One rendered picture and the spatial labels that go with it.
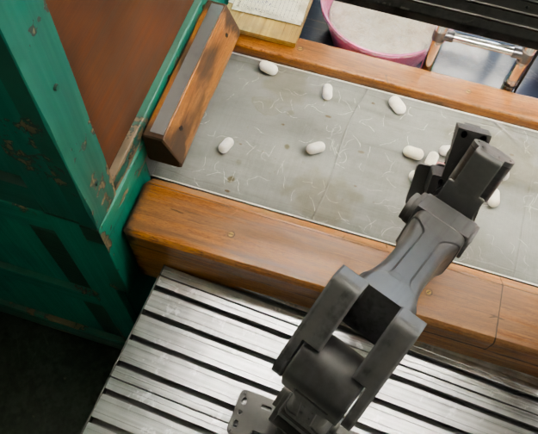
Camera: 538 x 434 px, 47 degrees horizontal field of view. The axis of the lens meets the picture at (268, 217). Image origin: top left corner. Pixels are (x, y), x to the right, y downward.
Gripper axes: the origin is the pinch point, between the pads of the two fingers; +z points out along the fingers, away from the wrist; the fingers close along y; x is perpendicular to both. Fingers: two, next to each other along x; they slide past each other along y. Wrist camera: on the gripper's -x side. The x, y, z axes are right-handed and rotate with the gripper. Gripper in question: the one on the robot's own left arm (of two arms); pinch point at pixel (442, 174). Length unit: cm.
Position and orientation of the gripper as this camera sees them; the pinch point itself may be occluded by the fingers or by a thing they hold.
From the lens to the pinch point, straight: 100.0
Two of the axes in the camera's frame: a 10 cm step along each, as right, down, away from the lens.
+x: -2.1, 8.9, 4.0
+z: 2.1, -3.6, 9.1
